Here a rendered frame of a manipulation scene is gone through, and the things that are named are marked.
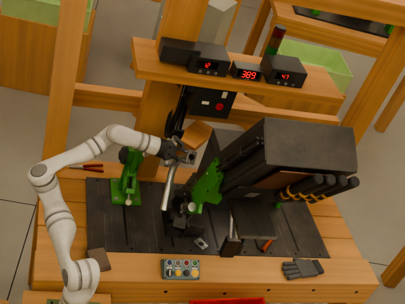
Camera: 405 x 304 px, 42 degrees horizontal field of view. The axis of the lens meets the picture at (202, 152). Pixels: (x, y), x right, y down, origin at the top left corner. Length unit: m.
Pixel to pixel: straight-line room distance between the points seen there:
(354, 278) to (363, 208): 2.00
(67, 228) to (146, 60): 0.72
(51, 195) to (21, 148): 1.97
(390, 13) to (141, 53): 1.03
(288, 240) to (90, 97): 1.10
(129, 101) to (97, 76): 2.43
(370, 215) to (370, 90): 2.04
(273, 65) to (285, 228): 0.80
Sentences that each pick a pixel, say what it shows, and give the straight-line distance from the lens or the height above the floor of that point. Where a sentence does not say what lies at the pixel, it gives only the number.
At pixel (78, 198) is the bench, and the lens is 2.35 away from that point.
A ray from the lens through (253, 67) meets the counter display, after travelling 2.15.
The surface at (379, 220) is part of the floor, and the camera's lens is 4.45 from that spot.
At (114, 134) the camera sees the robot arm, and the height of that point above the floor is 1.35.
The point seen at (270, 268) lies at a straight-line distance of 2.33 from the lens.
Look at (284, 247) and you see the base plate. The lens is 2.44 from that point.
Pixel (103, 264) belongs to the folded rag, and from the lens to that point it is 2.08.
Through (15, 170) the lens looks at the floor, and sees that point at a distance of 3.72.
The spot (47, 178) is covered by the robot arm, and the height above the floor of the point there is 1.24.
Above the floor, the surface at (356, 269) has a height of 0.90.
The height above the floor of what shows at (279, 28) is 1.74.
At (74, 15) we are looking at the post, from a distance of 2.01.
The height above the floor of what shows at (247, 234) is 1.13.
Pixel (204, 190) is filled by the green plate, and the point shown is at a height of 1.15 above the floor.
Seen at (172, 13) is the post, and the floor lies 1.73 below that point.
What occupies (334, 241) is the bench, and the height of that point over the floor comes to 0.88.
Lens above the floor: 2.57
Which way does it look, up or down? 38 degrees down
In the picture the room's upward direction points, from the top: 20 degrees clockwise
